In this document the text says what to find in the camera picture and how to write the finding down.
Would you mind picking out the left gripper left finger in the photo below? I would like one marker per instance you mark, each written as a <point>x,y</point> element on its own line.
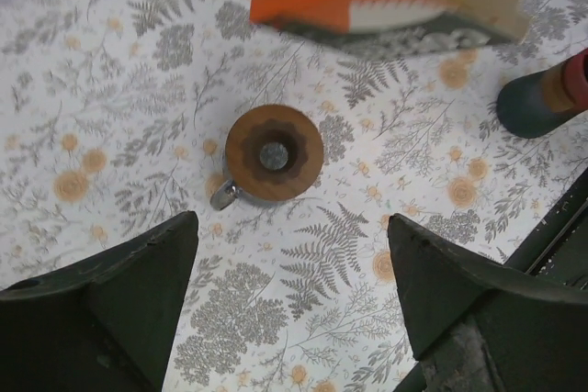
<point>106,323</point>

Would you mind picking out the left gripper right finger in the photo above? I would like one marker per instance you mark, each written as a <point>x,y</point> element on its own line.
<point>476,325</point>

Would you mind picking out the grey glass carafe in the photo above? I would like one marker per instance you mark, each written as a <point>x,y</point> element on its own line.
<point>228,193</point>

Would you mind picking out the dark grey red-rimmed cup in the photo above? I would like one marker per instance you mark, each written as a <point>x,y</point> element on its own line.
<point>533,105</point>

